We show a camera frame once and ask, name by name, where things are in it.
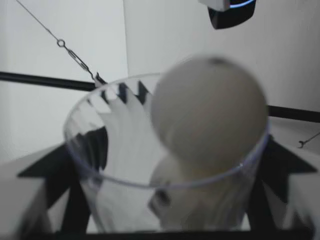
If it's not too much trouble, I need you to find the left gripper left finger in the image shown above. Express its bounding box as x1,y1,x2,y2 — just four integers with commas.
0,79,161,240

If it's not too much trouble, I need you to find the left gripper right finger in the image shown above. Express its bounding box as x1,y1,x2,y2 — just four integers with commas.
246,134,320,240

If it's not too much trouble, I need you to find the clear glass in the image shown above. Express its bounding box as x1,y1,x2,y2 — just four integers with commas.
63,72,272,234

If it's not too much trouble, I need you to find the white ball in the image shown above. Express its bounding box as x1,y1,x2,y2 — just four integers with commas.
150,53,269,166

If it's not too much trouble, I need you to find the black frame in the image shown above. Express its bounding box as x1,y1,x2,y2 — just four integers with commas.
0,70,320,124

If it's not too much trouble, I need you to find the fixed camera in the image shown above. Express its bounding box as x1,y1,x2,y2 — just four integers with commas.
198,0,259,31

